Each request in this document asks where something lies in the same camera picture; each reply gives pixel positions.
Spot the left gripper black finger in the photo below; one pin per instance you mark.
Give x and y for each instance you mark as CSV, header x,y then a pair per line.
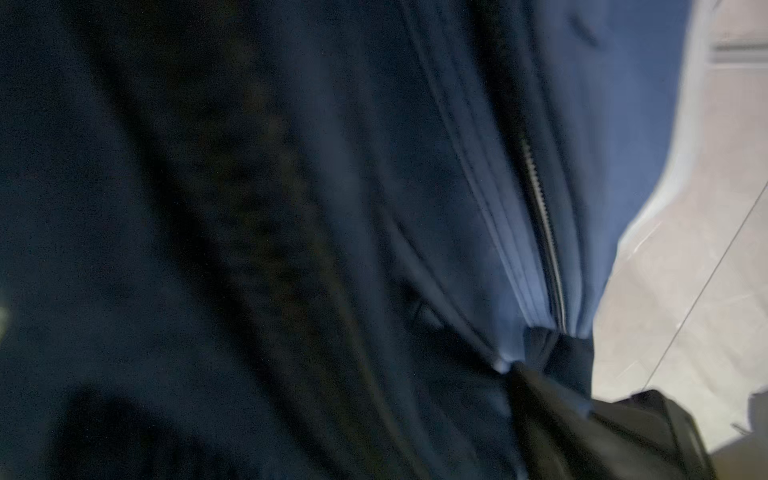
x,y
563,436

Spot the navy blue student backpack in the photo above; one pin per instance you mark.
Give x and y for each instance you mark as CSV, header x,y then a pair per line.
x,y
310,239

